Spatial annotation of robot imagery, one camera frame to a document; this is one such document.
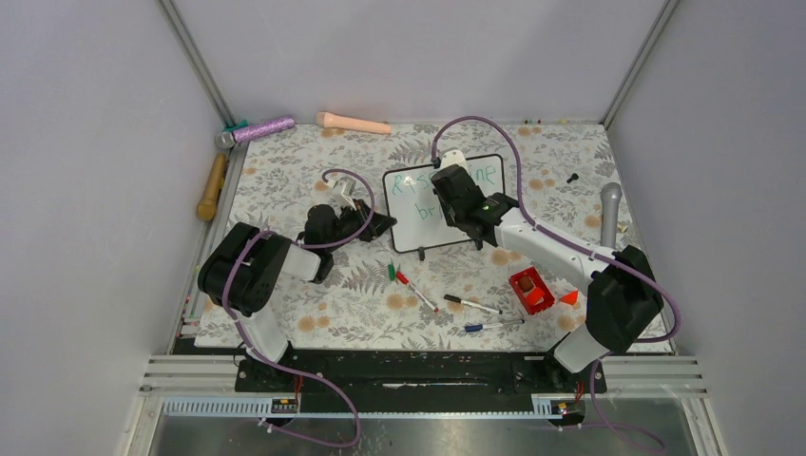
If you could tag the white whiteboard black frame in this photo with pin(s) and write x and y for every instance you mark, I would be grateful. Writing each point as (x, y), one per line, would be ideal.
(410, 200)

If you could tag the gold microphone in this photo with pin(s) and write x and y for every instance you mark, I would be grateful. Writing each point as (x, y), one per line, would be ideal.
(207, 206)

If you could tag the red marker pen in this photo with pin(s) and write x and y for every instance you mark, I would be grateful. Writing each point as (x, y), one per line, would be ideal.
(405, 281)

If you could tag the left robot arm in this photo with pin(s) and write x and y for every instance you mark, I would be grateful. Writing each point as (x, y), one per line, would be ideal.
(242, 273)

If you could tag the small orange block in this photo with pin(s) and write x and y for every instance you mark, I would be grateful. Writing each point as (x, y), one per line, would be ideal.
(571, 299)

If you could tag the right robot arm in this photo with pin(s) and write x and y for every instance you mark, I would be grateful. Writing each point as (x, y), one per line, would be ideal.
(620, 300)

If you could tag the silver microphone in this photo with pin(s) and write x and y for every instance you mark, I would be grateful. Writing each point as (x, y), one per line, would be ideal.
(610, 196)

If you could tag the black marker pen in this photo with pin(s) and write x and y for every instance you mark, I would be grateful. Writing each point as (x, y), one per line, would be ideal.
(456, 303)

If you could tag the blue marker pen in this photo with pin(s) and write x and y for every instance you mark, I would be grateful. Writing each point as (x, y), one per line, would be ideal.
(475, 328)

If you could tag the red plastic box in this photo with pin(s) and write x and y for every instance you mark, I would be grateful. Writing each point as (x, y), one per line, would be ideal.
(531, 291)

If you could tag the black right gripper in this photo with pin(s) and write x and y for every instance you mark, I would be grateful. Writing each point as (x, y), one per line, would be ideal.
(449, 218)

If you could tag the whiteboard wire stand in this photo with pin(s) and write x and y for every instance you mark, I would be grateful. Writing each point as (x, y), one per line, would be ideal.
(455, 249)

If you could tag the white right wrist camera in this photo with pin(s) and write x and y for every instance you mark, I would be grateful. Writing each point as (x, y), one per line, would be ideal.
(452, 157)

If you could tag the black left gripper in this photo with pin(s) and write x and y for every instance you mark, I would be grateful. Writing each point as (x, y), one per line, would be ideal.
(361, 212)

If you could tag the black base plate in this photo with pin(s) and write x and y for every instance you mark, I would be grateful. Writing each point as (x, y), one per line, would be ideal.
(423, 381)

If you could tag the pink microphone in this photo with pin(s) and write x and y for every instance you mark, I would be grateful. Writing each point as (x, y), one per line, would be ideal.
(326, 119)

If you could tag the purple glitter microphone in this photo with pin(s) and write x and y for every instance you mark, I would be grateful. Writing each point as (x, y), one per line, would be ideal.
(245, 132)

